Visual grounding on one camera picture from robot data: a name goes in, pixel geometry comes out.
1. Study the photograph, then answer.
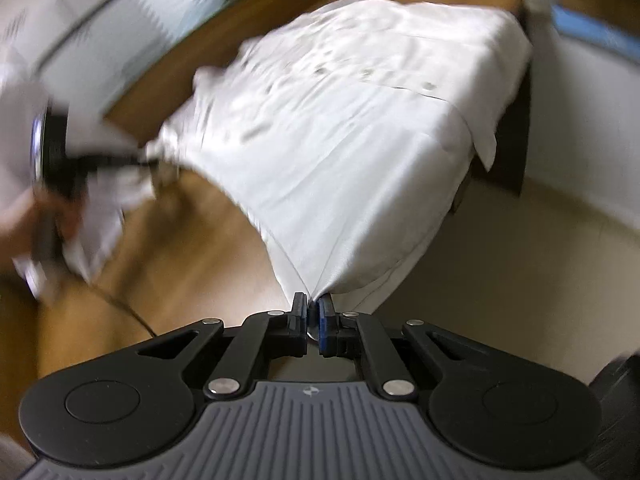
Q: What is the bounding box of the cream satin shirt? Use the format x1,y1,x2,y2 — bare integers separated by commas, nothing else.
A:
145,0,533,311

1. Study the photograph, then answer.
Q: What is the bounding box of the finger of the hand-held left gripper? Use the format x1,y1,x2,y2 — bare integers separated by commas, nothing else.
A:
82,151,157,174

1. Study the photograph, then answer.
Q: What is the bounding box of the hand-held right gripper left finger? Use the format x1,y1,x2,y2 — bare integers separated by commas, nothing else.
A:
137,291,309,402

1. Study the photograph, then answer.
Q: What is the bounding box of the dark desk leg panel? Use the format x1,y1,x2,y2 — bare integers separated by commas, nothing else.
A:
450,57,532,217

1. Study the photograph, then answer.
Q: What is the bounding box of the white crumpled tissue paper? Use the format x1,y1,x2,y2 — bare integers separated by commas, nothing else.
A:
12,110,153,301

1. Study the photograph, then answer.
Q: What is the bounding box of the person's left hand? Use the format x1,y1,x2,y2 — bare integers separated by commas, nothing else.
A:
0,192,84,276

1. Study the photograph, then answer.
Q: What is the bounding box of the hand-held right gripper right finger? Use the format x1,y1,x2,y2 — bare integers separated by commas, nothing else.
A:
317,293,488,402

